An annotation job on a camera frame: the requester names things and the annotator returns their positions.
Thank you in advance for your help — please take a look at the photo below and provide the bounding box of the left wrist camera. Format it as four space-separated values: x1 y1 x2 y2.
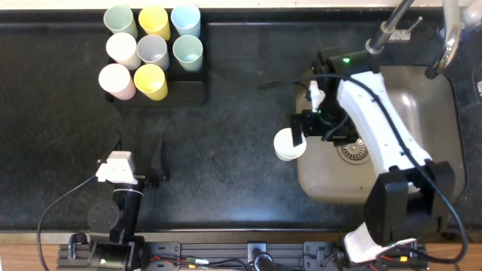
95 151 138 186

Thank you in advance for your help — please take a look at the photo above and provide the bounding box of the steel sink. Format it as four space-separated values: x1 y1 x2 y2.
295 65 468 206

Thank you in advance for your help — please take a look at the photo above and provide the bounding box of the blue cup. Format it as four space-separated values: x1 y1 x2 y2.
170 4 202 38

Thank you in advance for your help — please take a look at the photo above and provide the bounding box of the black tray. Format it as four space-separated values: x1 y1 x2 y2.
102 14 208 108

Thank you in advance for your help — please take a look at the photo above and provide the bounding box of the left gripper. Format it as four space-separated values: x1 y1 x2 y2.
112 138 171 190

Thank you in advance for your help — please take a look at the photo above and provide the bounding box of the blue soap bottle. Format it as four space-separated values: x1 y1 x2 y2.
459 2 482 43

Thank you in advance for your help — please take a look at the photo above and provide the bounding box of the pink cup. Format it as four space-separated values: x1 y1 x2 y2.
98 62 137 102

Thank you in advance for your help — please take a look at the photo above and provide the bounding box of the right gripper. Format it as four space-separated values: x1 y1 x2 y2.
289 108 359 148

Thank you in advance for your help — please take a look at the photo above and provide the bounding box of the white cup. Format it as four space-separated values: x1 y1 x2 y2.
273 127 308 163
105 32 142 72

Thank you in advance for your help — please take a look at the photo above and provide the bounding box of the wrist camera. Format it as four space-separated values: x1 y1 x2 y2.
95 151 138 186
307 79 326 114

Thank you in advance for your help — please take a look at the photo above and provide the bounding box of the green cup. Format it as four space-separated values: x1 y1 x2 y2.
102 5 139 40
172 34 204 72

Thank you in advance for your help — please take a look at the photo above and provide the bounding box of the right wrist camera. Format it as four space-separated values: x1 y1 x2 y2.
307 79 326 114

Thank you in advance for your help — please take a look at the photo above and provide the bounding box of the yellow cup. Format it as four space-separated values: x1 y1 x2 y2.
138 5 172 41
133 63 169 102

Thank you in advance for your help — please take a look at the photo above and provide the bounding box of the mounting rail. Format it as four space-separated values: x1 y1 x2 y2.
56 233 430 271

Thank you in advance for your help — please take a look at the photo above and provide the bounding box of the grey cup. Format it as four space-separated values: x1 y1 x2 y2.
136 34 170 72

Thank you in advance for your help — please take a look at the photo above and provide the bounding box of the steel tap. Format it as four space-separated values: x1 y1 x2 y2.
365 0 465 81

